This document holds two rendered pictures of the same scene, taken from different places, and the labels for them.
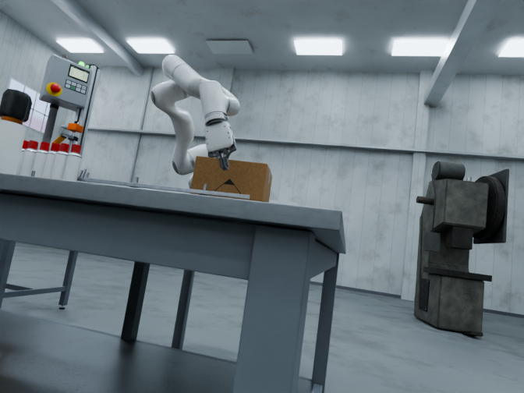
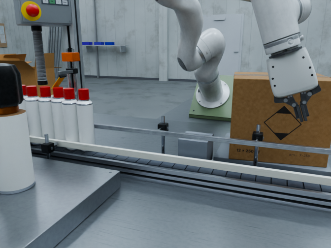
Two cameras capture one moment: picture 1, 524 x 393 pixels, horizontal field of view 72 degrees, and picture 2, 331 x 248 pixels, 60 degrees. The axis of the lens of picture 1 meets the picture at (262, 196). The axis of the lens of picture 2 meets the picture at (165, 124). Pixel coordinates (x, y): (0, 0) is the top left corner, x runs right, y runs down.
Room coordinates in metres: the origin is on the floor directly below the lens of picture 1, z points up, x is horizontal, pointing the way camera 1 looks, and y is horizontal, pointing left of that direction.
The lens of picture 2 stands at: (0.56, 0.41, 1.22)
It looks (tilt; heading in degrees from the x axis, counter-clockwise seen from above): 15 degrees down; 6
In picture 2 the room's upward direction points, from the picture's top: straight up
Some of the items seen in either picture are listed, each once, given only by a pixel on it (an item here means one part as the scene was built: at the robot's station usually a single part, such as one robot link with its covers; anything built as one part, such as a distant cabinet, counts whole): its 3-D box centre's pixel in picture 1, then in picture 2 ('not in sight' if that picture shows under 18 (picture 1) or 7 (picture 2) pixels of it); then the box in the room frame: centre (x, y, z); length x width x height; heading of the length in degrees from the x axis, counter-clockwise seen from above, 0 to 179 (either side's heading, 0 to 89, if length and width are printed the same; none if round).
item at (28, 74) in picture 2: not in sight; (28, 74); (3.02, 1.91, 0.97); 0.51 x 0.42 x 0.37; 171
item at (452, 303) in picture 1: (455, 241); not in sight; (5.59, -3.05, 1.30); 1.33 x 1.21 x 2.60; 163
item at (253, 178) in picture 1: (231, 196); (275, 114); (1.57, 0.13, 0.99); 0.30 x 0.24 x 0.27; 82
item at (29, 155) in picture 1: (28, 165); (34, 115); (1.48, 0.97, 0.98); 0.05 x 0.05 x 0.20
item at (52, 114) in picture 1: (49, 127); (39, 56); (1.59, 0.99, 1.18); 0.04 x 0.04 x 0.21
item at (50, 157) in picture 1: (51, 168); (60, 117); (1.46, 0.86, 0.98); 0.05 x 0.05 x 0.20
